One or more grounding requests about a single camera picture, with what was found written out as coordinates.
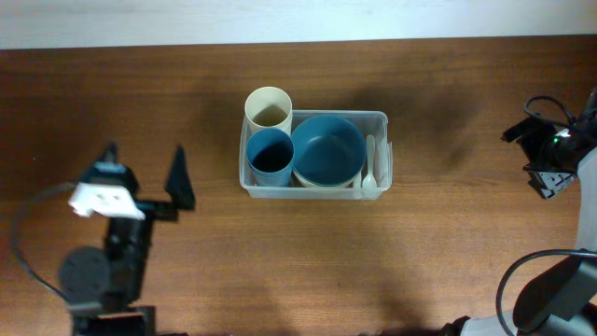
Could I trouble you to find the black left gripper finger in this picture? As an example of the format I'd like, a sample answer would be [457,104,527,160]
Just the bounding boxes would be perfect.
[164,146,196,210]
[78,142,139,194]

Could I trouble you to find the blue cup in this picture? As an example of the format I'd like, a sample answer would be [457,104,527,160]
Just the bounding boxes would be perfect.
[245,128,295,188]

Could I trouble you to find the cream cup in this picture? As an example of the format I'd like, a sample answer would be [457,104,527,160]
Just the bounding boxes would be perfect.
[244,87,293,134]

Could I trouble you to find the blue bowl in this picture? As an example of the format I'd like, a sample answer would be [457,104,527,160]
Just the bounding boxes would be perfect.
[291,115,367,168]

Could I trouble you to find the white plastic fork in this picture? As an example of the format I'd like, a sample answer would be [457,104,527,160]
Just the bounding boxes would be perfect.
[353,172,362,200]

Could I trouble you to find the white plastic spoon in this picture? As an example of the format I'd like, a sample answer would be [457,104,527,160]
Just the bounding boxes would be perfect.
[362,134,377,190]

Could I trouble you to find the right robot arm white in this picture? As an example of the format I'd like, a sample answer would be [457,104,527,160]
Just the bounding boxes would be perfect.
[440,94,596,336]

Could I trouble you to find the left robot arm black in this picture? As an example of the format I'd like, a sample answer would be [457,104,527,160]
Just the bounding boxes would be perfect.
[59,143,196,335]

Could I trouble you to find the clear plastic container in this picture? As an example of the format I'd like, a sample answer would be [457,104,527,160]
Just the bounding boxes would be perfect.
[239,110,394,201]

